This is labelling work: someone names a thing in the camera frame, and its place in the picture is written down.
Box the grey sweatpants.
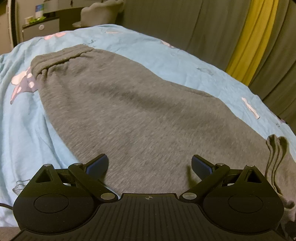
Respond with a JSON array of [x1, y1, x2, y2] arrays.
[[31, 45, 295, 225]]

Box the light blue patterned bedsheet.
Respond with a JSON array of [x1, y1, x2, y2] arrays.
[[0, 24, 296, 227]]

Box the yellow curtain strip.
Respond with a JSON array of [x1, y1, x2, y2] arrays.
[[226, 0, 279, 86]]

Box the grey curtain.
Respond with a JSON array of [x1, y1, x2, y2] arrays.
[[118, 1, 295, 129]]

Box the grey upholstered chair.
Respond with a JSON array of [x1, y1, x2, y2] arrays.
[[72, 0, 125, 28]]

